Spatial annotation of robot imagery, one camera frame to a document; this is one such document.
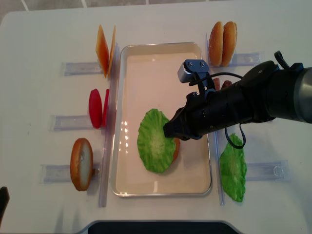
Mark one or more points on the clear acrylic rack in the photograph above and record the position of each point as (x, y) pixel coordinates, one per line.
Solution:
(61, 173)
(263, 171)

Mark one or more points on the brown meat patty left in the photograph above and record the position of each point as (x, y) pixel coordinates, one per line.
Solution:
(216, 83)

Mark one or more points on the sesame bun top left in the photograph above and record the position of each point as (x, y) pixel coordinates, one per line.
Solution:
(216, 44)

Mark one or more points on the bun slice standing left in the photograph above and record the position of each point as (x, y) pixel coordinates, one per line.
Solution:
(81, 164)

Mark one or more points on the bun top right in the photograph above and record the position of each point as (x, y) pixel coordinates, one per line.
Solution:
(229, 42)

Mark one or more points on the orange cheese slice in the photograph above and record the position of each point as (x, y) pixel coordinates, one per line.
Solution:
(102, 51)
(112, 51)

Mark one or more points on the red tomato slice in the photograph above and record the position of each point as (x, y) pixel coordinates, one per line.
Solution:
(105, 108)
(95, 108)

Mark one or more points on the white rectangular tray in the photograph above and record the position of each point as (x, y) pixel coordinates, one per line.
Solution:
(126, 117)

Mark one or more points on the dark robot base front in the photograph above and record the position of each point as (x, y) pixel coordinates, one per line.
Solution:
(160, 227)

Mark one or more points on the orange cheese slice inner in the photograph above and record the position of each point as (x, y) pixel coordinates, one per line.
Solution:
(112, 51)

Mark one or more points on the red tomato slice outer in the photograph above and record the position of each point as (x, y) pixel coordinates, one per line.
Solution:
(95, 108)

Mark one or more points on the white paper tray liner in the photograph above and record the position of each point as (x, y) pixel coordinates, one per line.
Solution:
(156, 85)

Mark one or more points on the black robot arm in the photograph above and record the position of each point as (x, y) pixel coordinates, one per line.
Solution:
(263, 94)

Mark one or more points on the clear acrylic rack right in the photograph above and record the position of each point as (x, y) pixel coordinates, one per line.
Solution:
(263, 171)

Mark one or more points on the orange cheese slice outer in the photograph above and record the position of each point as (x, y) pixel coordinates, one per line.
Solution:
(102, 51)

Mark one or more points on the dark left gripper tip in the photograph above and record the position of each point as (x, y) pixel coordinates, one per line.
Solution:
(4, 199)

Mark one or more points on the clear acrylic rack left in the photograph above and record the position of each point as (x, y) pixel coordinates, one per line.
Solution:
(61, 173)

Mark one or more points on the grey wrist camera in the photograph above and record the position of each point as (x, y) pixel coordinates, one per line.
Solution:
(193, 70)

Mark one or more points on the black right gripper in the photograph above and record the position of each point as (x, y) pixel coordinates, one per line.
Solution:
(210, 111)

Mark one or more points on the brown meat patty right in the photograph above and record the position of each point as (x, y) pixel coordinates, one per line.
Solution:
(226, 84)

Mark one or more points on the red tomato slice inner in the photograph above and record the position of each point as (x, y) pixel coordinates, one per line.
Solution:
(105, 108)

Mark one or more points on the green lettuce leaf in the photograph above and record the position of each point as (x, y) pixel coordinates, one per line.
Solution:
(233, 170)
(155, 150)

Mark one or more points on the toasted bun bottom slice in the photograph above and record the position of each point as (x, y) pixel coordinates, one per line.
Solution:
(177, 146)

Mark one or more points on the brown meat patty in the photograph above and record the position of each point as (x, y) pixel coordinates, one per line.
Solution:
(226, 84)
(216, 83)

